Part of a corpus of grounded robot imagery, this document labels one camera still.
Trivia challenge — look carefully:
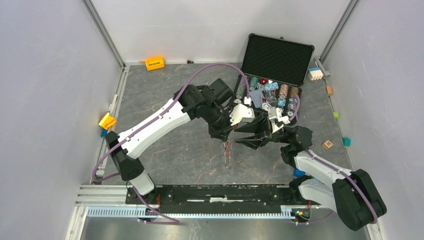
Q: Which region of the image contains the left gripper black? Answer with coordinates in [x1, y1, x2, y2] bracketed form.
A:
[203, 103, 240, 143]

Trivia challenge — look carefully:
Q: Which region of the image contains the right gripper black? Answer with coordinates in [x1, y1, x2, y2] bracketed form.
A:
[234, 113, 290, 150]

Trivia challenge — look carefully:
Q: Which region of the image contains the red handled keyring tool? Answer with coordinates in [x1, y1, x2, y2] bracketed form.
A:
[224, 139, 231, 169]

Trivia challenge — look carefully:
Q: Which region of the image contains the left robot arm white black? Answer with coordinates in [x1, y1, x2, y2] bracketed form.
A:
[106, 78, 233, 204]

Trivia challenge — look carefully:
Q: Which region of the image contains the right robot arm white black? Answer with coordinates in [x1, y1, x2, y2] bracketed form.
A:
[235, 116, 388, 231]

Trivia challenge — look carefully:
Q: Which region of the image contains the blue green white brick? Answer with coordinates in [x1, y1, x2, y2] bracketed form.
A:
[293, 168, 320, 183]

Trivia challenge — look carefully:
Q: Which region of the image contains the black poker chip case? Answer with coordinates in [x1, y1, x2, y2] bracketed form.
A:
[231, 33, 315, 125]

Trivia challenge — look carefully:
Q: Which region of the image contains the wooden letter cube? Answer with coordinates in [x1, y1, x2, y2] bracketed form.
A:
[321, 140, 334, 150]

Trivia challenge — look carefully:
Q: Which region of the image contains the green small cube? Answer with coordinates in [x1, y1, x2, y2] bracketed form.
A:
[333, 112, 340, 120]

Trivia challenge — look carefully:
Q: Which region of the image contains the white blue toy block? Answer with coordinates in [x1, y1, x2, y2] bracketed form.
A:
[307, 67, 324, 81]

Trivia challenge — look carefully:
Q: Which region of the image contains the small wooden cube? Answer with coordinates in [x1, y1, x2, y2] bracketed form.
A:
[326, 85, 334, 97]

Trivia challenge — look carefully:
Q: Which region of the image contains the teal small cube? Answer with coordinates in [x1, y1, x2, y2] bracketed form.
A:
[342, 136, 352, 148]

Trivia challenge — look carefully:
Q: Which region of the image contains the orange yellow toy block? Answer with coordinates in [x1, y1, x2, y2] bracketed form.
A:
[144, 56, 165, 71]

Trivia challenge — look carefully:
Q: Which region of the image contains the yellow orange block left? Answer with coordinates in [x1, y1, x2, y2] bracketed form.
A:
[98, 112, 117, 130]

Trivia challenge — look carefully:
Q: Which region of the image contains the blue small block left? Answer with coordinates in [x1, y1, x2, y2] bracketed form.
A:
[100, 129, 108, 138]

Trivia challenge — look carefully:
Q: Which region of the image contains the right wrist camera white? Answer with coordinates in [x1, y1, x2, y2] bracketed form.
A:
[267, 106, 291, 133]

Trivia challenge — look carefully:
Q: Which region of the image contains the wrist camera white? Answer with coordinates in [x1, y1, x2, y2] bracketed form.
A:
[229, 96, 256, 126]
[267, 106, 291, 133]

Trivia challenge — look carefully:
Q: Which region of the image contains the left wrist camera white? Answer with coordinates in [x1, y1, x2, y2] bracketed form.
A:
[229, 96, 256, 126]

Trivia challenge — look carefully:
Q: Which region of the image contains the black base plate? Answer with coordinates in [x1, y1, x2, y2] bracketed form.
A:
[143, 184, 313, 214]

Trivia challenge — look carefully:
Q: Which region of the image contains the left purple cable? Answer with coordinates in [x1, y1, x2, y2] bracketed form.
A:
[91, 62, 252, 225]

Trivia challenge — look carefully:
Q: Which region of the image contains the purple cable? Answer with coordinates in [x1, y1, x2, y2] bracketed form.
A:
[91, 62, 252, 225]
[288, 95, 379, 226]

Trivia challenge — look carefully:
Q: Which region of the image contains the white toothed cable rail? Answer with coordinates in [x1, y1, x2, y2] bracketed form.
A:
[86, 206, 295, 220]

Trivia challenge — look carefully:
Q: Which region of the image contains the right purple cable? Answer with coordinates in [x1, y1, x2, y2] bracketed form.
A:
[288, 95, 379, 226]

